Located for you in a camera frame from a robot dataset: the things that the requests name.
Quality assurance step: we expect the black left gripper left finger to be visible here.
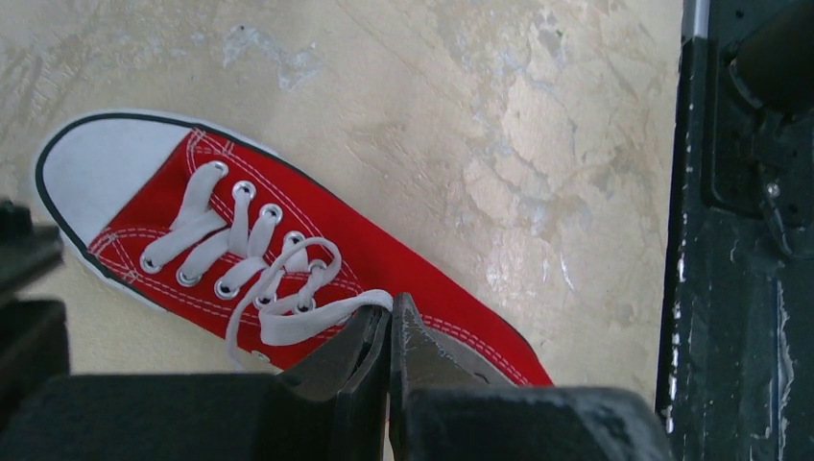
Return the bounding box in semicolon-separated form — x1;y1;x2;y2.
1;307;390;460

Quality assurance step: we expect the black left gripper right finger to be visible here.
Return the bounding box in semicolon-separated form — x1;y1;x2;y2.
390;294;673;460

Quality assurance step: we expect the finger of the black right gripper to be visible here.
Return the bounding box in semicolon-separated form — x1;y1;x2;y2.
1;200;69;421

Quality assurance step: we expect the white shoelace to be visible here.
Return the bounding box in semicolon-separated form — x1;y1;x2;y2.
139;160;394;370

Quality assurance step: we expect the red canvas sneaker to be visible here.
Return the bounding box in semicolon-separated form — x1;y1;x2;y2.
34;109;551;386

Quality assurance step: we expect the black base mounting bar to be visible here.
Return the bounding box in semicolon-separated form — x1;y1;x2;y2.
656;1;813;460

